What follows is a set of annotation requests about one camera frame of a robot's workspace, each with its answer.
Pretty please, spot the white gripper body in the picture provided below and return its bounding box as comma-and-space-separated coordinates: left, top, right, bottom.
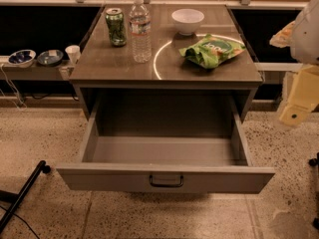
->
290, 0, 319, 64

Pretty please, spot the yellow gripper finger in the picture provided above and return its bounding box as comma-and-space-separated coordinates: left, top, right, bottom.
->
269, 21, 295, 48
279, 65, 319, 126

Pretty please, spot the green rice chip bag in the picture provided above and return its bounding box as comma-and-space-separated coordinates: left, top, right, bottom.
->
179, 34, 246, 70

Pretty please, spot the grey cabinet with top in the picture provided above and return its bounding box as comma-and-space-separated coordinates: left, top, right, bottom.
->
71, 4, 262, 117

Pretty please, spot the open grey top drawer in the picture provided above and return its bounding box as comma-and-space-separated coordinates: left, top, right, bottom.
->
57, 95, 275, 194

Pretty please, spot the white ceramic bowl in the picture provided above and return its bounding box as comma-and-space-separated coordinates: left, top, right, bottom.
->
171, 9, 204, 36

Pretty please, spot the clear plastic water bottle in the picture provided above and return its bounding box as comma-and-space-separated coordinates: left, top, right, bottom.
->
129, 0, 152, 63

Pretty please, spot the green soda can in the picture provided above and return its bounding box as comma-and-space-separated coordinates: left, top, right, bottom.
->
106, 8, 127, 47

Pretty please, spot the small white paper cup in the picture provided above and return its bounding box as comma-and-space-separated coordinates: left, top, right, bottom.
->
65, 45, 81, 64

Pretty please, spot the low side shelf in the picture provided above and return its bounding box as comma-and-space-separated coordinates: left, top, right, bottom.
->
0, 56, 74, 81

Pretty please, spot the dark teal bowl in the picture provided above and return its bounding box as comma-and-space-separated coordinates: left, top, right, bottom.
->
37, 50, 64, 67

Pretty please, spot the blue patterned bowl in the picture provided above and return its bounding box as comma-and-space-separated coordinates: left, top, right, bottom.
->
8, 50, 36, 68

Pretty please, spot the black stand leg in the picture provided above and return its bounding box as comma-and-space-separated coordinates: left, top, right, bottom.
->
0, 160, 51, 233

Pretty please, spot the black drawer handle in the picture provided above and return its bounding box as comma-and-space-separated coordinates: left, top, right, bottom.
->
149, 175, 183, 188

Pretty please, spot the white cable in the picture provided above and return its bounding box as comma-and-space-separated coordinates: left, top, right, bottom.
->
0, 63, 28, 111

